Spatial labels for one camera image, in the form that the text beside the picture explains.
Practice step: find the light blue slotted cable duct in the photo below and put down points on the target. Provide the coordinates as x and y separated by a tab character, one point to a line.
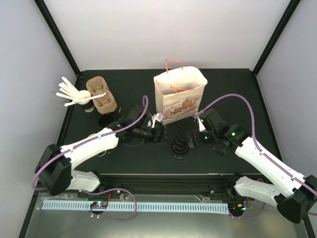
217	208

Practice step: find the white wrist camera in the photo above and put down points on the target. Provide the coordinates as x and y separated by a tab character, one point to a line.
155	118
200	123

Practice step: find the cream bear-print paper bag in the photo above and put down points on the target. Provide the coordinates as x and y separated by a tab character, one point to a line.
178	92

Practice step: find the left black frame post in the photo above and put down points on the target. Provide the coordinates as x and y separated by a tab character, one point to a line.
47	16

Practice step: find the black paper coffee cup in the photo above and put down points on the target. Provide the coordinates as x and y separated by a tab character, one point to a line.
179	150
101	154

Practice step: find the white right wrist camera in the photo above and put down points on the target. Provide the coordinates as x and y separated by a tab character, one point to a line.
200	123

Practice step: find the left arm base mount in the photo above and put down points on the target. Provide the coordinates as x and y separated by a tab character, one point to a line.
100	193

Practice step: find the white plastic stirrers bundle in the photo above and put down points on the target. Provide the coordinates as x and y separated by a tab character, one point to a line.
68	91

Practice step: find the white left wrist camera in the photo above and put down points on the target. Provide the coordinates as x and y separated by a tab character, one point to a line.
155	118

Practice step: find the black frame post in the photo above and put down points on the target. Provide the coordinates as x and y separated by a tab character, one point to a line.
47	16
285	18

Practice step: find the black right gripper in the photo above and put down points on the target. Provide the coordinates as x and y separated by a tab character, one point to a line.
198	140

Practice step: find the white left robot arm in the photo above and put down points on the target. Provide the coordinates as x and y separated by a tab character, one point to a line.
56	170

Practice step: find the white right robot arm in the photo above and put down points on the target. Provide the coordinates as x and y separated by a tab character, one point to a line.
291	192

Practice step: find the black aluminium front rail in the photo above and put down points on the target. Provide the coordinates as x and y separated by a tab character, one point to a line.
153	185

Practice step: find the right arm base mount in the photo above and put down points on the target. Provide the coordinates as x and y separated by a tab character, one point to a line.
224	189

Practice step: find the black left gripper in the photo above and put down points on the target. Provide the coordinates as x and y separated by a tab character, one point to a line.
157	138

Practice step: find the right black frame post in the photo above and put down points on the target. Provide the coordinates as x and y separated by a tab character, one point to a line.
285	18

